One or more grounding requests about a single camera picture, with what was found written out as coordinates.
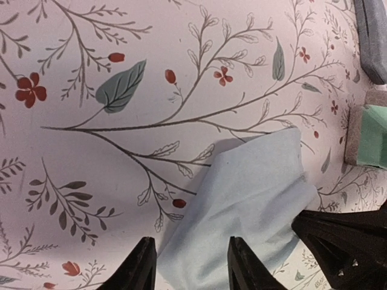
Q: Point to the blue-grey glasses case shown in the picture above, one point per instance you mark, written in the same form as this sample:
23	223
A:
371	26

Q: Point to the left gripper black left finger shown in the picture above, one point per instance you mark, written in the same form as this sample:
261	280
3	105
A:
137	271

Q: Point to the beige-grey glasses case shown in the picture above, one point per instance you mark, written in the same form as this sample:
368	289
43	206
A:
366	135

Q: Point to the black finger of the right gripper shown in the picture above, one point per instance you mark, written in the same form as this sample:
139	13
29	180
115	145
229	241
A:
350	248

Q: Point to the light blue cloth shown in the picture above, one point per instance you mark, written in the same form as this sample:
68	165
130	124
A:
253	191

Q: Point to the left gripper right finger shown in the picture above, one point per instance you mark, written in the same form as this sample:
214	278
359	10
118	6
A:
245	270

